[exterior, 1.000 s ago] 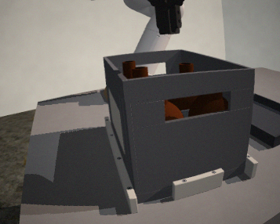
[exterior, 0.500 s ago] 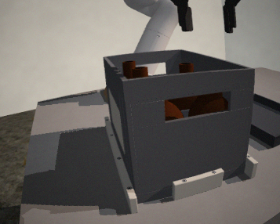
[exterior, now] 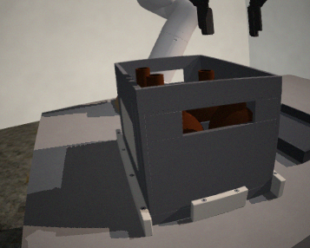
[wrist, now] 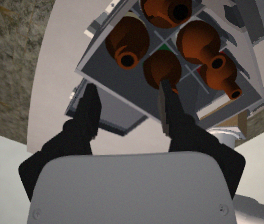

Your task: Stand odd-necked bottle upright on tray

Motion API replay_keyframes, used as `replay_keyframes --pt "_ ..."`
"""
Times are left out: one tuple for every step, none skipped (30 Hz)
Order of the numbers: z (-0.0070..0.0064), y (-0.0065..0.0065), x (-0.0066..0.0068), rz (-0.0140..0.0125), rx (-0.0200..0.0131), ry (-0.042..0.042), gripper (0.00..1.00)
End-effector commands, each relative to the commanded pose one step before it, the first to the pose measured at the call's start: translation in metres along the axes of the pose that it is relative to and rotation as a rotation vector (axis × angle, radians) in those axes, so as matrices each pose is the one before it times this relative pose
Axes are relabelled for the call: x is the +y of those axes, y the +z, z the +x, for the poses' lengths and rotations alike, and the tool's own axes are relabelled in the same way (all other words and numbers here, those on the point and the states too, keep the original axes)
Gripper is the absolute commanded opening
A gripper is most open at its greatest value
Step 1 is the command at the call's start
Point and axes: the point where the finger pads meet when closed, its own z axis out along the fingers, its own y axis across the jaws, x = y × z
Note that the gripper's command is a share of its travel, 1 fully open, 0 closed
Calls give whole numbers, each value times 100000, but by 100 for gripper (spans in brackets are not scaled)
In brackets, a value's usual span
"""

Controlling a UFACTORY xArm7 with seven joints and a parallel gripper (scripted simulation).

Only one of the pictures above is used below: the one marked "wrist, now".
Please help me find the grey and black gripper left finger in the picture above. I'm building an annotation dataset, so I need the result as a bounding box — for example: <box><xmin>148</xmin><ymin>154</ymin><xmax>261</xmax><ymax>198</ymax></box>
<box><xmin>18</xmin><ymin>83</ymin><xmax>102</xmax><ymax>203</ymax></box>

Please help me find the dark grey crate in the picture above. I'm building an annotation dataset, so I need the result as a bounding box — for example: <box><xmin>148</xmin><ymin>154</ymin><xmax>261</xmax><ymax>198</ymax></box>
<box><xmin>74</xmin><ymin>0</ymin><xmax>264</xmax><ymax>131</ymax></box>

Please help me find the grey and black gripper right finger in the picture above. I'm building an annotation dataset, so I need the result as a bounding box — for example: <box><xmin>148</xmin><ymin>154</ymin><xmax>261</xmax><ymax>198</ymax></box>
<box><xmin>157</xmin><ymin>79</ymin><xmax>246</xmax><ymax>200</ymax></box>

